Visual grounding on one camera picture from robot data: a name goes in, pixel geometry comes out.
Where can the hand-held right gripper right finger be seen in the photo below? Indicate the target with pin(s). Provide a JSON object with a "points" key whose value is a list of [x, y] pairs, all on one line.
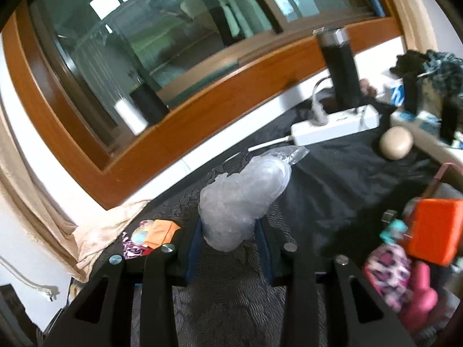
{"points": [[267, 256]]}

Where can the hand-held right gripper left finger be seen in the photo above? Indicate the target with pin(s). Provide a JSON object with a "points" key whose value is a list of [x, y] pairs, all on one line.
{"points": [[191, 253]]}

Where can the clear plastic bag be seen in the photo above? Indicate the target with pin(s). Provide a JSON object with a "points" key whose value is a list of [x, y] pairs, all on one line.
{"points": [[238, 202]]}

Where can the pink leopard fuzzy sock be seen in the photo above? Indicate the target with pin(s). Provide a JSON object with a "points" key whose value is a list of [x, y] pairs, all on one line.
{"points": [[132, 251], [389, 271]]}

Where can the orange box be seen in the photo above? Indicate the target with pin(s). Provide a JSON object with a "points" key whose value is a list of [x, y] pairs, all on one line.
{"points": [[434, 231]]}

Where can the pink-red container case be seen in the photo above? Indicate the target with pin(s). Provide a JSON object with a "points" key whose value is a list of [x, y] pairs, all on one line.
{"points": [[442, 174]]}

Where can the teal plastic toy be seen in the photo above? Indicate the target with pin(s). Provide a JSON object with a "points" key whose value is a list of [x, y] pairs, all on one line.
{"points": [[394, 231]]}

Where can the white power strip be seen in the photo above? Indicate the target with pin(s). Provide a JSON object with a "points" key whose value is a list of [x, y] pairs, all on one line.
{"points": [[332, 128]]}

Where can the white cup on sill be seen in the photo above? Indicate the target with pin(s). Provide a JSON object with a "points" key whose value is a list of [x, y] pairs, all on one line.
{"points": [[132, 117]]}

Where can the cream curtain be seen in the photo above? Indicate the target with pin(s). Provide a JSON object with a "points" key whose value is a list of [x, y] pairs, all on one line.
{"points": [[43, 206], [416, 7]]}

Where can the black thread spool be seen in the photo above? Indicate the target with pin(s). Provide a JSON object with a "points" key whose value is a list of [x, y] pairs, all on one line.
{"points": [[150, 103]]}

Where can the wooden framed window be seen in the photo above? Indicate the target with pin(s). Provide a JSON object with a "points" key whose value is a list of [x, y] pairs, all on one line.
{"points": [[217, 90]]}

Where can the beige oval object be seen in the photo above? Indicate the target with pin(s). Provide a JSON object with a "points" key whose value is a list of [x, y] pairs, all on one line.
{"points": [[396, 142]]}

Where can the black tumbler with steel lid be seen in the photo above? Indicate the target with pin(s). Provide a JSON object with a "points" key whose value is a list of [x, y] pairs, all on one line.
{"points": [[342, 72]]}

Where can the plaid shirt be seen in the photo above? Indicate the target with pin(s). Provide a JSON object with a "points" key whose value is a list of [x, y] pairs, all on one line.
{"points": [[441, 67]]}

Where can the blue thread spool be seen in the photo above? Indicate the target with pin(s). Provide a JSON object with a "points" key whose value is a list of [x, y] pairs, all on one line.
{"points": [[378, 7]]}

